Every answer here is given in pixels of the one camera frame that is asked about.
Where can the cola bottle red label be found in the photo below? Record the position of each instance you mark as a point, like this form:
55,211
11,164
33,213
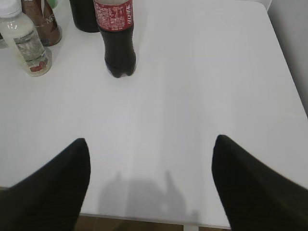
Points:
115,21

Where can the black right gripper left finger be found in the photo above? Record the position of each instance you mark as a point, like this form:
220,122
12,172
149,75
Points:
51,198

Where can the white milky drink bottle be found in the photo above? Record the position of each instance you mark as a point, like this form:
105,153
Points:
21,36

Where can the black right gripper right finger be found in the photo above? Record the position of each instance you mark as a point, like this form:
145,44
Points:
254,196

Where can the brown coffee drink bottle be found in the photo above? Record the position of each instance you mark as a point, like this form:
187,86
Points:
41,14

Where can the black mug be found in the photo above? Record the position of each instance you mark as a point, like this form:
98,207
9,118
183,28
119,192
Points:
84,17

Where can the green soda bottle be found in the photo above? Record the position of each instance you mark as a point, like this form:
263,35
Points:
53,3

